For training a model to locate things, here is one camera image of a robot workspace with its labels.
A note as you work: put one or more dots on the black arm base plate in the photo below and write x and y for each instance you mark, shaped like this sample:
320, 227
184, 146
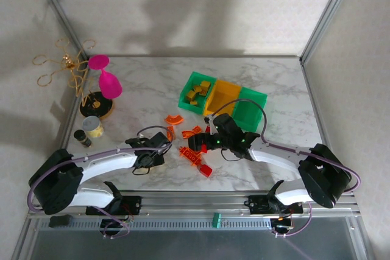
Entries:
259, 204
134, 203

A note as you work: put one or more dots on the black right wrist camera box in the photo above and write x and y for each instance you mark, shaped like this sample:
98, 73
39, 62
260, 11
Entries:
225, 121

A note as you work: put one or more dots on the aluminum mounting rail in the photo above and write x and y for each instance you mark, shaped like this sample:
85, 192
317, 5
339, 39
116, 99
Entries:
198, 202

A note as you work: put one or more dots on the pink wine glass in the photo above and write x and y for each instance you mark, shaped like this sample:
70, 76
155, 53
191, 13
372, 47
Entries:
109, 85

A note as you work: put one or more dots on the small red lego piece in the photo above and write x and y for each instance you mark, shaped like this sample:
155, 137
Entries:
203, 149

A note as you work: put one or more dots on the square red lego brick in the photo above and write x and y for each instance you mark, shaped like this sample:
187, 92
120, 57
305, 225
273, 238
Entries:
206, 170

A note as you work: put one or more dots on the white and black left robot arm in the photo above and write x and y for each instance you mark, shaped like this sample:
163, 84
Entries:
103, 159

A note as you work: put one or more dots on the grey metal panel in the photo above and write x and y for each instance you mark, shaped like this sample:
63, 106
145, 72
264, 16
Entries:
198, 246

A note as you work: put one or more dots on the small orange lego piece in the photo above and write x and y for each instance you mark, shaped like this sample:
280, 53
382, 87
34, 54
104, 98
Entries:
197, 129
170, 131

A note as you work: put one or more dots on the white and yellow tin can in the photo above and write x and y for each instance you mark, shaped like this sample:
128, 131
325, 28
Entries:
93, 127

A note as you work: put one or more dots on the yellow plastic bin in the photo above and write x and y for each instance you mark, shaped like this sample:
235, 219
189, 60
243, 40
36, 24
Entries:
224, 94

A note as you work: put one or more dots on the yellow lego brick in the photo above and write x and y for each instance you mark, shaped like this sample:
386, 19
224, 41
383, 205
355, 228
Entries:
197, 89
203, 92
191, 95
193, 102
205, 84

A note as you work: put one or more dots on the orange lego arch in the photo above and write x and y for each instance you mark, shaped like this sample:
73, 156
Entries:
174, 119
188, 133

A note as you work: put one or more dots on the green terminal connector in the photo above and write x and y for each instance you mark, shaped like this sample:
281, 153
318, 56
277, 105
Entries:
218, 220

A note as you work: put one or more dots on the small black block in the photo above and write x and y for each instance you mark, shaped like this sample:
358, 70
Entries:
61, 221

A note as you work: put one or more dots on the small dark bottle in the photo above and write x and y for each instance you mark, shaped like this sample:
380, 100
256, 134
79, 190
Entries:
82, 139

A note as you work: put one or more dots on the aluminum side rail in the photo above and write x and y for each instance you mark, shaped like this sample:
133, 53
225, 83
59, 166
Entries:
320, 120

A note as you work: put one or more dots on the aluminum frame post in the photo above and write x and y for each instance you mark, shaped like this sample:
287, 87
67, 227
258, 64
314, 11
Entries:
326, 13
59, 8

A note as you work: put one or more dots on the green plastic bin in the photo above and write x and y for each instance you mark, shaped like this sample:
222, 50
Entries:
182, 103
248, 111

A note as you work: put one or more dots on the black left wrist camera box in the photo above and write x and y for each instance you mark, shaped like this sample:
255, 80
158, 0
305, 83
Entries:
135, 142

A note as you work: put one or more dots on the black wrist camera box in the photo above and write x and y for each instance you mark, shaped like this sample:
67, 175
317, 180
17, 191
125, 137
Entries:
225, 121
135, 142

